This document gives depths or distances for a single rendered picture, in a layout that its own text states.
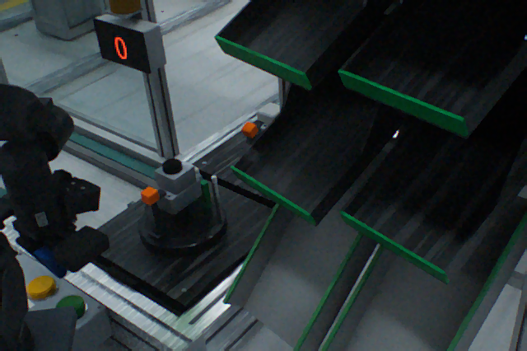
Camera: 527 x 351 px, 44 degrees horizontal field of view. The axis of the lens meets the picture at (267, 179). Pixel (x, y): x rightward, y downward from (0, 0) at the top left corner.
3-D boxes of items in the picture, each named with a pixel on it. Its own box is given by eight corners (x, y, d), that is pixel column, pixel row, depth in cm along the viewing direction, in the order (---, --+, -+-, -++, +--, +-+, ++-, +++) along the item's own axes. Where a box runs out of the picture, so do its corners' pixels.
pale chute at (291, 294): (311, 362, 79) (291, 361, 75) (242, 306, 87) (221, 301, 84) (425, 160, 78) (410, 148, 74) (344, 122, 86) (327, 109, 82)
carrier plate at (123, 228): (186, 315, 92) (184, 304, 90) (80, 250, 105) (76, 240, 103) (288, 224, 106) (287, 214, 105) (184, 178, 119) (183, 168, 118)
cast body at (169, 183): (174, 216, 98) (166, 178, 94) (154, 206, 100) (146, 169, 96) (211, 188, 103) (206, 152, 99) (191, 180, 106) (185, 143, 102)
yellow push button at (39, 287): (40, 307, 95) (36, 297, 93) (24, 296, 97) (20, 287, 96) (62, 291, 97) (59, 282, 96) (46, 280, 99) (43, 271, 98)
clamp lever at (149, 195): (156, 236, 98) (148, 196, 94) (147, 231, 99) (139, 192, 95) (174, 224, 101) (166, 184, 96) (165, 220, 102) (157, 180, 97)
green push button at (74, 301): (70, 329, 91) (66, 319, 90) (53, 316, 93) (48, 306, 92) (92, 311, 93) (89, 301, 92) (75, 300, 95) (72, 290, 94)
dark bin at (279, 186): (315, 227, 69) (291, 189, 63) (238, 179, 77) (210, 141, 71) (470, 46, 75) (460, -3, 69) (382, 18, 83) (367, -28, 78)
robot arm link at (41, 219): (57, 223, 73) (99, 195, 77) (-35, 173, 83) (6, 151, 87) (74, 276, 78) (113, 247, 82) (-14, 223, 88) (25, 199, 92)
